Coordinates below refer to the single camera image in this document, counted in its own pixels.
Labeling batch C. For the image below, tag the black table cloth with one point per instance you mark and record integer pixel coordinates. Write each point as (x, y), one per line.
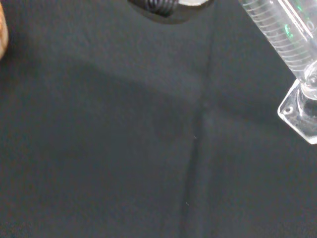
(123, 148)

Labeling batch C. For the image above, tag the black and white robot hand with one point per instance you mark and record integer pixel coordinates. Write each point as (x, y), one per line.
(168, 11)

